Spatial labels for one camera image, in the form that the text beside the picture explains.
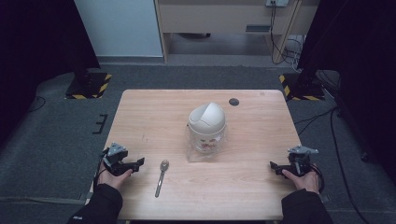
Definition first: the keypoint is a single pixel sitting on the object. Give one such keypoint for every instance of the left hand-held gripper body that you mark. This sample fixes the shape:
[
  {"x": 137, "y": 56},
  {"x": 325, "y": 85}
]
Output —
[{"x": 115, "y": 157}]

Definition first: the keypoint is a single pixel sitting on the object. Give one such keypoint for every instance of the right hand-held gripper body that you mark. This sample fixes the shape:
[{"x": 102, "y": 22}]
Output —
[{"x": 299, "y": 161}]

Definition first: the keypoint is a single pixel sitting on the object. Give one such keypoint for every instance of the metal spoon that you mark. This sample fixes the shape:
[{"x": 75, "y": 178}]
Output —
[{"x": 161, "y": 179}]

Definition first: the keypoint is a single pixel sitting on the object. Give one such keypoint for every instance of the white swing-lid trash can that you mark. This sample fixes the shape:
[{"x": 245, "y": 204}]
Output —
[{"x": 207, "y": 127}]

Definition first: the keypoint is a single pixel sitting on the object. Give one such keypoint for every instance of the person's right hand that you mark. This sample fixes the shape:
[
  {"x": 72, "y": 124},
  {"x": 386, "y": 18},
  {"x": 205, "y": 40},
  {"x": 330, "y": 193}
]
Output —
[{"x": 304, "y": 182}]

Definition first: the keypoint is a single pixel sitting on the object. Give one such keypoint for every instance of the person's left hand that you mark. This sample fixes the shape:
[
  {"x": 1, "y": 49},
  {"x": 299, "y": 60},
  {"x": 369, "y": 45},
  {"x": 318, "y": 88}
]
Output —
[{"x": 112, "y": 179}]

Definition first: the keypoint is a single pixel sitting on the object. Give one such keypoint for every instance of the black stand base striped edge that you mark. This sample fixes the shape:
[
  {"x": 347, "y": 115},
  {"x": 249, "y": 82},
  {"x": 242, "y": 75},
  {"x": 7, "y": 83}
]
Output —
[
  {"x": 301, "y": 86},
  {"x": 88, "y": 85}
]

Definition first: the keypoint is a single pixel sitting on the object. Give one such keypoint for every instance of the black table grommet cap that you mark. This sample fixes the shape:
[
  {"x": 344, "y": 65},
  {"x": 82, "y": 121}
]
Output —
[{"x": 233, "y": 101}]

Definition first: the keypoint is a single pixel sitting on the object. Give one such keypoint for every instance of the black curtain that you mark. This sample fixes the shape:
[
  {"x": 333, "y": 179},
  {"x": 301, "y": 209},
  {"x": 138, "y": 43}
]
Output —
[
  {"x": 358, "y": 62},
  {"x": 43, "y": 49}
]

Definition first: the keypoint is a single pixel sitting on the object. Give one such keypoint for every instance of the wooden desk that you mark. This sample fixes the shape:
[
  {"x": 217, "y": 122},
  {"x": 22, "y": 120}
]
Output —
[{"x": 224, "y": 21}]

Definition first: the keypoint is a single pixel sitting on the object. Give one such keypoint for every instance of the white wall socket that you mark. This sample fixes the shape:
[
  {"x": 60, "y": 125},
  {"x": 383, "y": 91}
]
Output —
[{"x": 276, "y": 2}]

